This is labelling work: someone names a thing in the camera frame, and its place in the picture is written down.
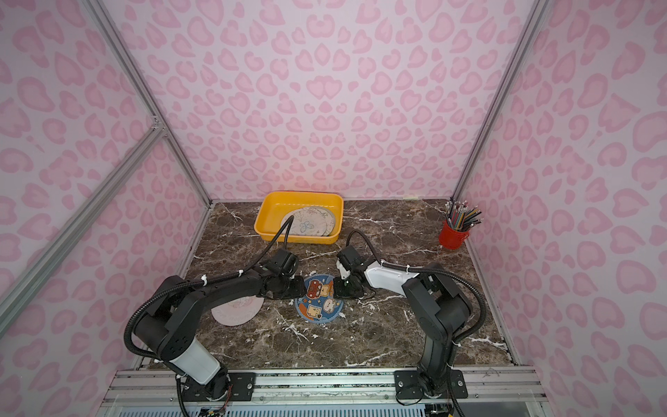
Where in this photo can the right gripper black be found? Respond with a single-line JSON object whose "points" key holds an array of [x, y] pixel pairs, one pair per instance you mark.
{"points": [[346, 281]]}

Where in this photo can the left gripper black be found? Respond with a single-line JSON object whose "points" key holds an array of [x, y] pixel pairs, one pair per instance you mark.
{"points": [[291, 284]]}

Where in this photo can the blue cartoon coaster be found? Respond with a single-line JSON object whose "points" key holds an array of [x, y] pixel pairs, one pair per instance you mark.
{"points": [[319, 304]]}

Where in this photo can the pale pink coaster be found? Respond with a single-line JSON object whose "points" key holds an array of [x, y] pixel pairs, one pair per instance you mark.
{"points": [[238, 312]]}

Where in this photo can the white butterfly coaster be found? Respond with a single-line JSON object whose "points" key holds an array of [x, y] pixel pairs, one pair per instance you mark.
{"points": [[308, 221]]}

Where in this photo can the pink floral line coaster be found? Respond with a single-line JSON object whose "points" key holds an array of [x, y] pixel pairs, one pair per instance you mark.
{"points": [[330, 219]]}

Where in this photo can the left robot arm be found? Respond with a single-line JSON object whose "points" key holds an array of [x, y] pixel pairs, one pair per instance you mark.
{"points": [[164, 327]]}

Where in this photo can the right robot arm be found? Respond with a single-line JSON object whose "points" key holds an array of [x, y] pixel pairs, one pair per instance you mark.
{"points": [[447, 307]]}

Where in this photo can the yellow plastic storage box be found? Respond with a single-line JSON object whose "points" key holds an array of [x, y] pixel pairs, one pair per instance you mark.
{"points": [[277, 204]]}

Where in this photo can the red pencil cup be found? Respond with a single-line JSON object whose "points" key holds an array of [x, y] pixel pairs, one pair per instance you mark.
{"points": [[450, 238]]}

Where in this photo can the coloured pencils bundle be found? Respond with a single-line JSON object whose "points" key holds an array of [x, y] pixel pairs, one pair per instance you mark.
{"points": [[461, 217]]}

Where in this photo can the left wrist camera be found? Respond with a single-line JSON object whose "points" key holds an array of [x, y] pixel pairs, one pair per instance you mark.
{"points": [[283, 263]]}

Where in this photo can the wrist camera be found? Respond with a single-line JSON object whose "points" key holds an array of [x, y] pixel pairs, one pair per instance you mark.
{"points": [[350, 262], [283, 263]]}

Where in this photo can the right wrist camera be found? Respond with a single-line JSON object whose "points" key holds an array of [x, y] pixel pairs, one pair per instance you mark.
{"points": [[350, 262]]}

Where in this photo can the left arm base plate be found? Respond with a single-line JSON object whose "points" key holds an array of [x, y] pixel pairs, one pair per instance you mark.
{"points": [[234, 386]]}

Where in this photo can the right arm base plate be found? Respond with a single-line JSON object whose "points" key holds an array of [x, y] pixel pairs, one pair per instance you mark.
{"points": [[411, 385]]}

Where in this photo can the aluminium front rail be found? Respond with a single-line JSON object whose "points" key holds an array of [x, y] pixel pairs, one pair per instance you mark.
{"points": [[493, 391]]}

